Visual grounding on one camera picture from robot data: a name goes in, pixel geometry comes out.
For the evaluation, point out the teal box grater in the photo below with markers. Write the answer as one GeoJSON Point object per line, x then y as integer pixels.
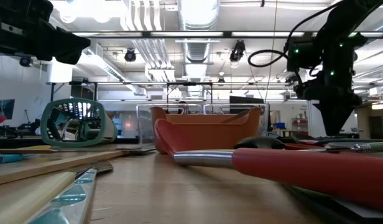
{"type": "Point", "coordinates": [73, 143]}

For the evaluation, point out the orange plastic bin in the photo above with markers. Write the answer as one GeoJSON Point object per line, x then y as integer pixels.
{"type": "Point", "coordinates": [210, 130]}

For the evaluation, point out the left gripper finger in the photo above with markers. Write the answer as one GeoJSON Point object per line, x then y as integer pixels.
{"type": "Point", "coordinates": [67, 58]}
{"type": "Point", "coordinates": [71, 42]}

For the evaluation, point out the black monitor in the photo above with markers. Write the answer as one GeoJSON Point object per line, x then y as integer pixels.
{"type": "Point", "coordinates": [246, 100]}

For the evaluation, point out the wall screen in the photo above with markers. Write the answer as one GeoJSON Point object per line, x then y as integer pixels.
{"type": "Point", "coordinates": [3, 109]}

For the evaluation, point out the black metal rack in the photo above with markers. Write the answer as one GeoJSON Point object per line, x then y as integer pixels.
{"type": "Point", "coordinates": [132, 83]}

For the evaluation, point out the silver ceiling air duct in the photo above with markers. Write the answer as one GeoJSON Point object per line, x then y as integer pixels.
{"type": "Point", "coordinates": [196, 51]}

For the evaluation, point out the red shelf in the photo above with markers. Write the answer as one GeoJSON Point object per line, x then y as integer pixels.
{"type": "Point", "coordinates": [300, 126]}

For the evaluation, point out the grey spoon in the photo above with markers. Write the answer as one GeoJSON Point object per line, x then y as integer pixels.
{"type": "Point", "coordinates": [344, 144]}

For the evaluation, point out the white pillar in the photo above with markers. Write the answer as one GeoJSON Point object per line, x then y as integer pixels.
{"type": "Point", "coordinates": [312, 121]}

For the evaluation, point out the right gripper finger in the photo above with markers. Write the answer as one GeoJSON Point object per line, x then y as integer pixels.
{"type": "Point", "coordinates": [334, 118]}

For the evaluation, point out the lit ceiling lamp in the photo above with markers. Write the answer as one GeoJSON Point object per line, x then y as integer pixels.
{"type": "Point", "coordinates": [378, 106]}

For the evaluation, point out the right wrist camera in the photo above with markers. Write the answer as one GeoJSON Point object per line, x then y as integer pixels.
{"type": "Point", "coordinates": [303, 56]}

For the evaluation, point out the black ceiling spotlight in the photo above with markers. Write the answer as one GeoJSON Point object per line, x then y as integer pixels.
{"type": "Point", "coordinates": [238, 51]}
{"type": "Point", "coordinates": [25, 61]}
{"type": "Point", "coordinates": [130, 55]}

